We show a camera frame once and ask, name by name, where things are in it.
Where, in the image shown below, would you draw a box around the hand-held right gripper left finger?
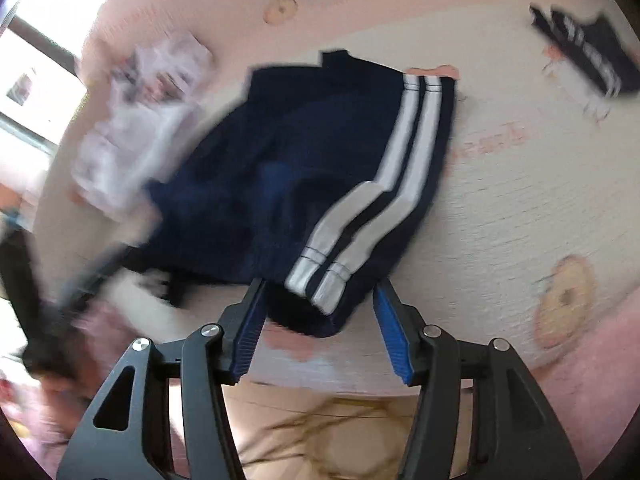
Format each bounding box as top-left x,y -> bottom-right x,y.
56,276 -> 267,480

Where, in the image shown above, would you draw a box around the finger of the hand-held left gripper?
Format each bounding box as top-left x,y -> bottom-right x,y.
55,240 -> 166,311

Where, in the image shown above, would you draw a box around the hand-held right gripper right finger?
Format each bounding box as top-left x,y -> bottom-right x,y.
372,280 -> 583,480

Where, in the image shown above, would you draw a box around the plain white garment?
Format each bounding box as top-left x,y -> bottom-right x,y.
70,95 -> 201,221

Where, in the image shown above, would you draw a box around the navy pants with white stripes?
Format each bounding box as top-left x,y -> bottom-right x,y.
125,49 -> 458,338

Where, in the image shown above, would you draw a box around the pink cartoon cat sofa cover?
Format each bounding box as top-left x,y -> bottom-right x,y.
0,0 -> 640,411

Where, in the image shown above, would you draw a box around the window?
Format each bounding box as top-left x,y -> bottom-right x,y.
0,0 -> 131,156

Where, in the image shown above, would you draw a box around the person's right leg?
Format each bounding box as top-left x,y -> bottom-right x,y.
530,305 -> 640,480

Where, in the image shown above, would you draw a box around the white shirt with dark collar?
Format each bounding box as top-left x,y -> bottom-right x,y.
117,30 -> 217,108

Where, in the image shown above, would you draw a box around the folded navy striped garment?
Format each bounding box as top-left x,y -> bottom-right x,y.
529,4 -> 636,98

